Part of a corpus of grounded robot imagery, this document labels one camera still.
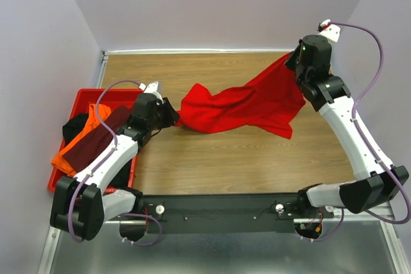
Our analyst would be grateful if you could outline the red t-shirt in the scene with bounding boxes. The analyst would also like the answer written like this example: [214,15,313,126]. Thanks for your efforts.
[177,53,305,139]

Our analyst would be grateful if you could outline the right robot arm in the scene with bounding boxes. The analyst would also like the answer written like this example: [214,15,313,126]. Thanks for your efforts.
[285,35,409,218]

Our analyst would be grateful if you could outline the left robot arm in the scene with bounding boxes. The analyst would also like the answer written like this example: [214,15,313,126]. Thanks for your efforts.
[50,93,179,243]

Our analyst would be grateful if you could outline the maroon t-shirt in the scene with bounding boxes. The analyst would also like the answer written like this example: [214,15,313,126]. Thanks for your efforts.
[63,105,131,173]

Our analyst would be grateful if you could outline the black t-shirt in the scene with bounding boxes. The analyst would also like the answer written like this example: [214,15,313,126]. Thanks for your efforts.
[62,113,89,153]

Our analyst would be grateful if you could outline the orange t-shirt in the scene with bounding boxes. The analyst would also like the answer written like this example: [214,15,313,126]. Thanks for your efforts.
[51,103,112,176]

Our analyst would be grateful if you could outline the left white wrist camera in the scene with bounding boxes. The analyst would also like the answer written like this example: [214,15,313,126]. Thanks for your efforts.
[139,81,163,101]

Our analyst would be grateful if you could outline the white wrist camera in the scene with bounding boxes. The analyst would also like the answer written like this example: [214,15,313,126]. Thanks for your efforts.
[317,19,341,43]
[139,81,163,101]

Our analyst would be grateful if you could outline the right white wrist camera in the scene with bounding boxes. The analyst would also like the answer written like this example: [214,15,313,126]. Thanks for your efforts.
[317,19,341,43]

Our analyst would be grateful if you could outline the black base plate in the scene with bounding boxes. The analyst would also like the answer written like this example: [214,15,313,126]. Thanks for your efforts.
[105,193,335,235]

